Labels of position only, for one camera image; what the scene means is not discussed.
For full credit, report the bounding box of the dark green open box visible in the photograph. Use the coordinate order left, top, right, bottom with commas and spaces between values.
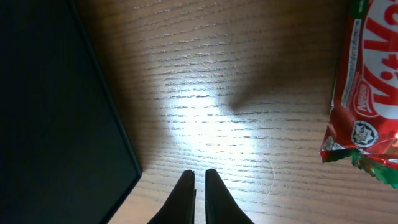
1, 0, 141, 223

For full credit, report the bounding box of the red KitKat bar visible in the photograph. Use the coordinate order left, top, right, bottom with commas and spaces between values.
320, 0, 397, 189

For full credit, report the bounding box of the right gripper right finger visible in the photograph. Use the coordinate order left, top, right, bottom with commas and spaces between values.
205, 169, 254, 224

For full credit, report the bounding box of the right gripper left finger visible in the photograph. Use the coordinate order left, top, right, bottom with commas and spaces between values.
148, 170, 196, 224

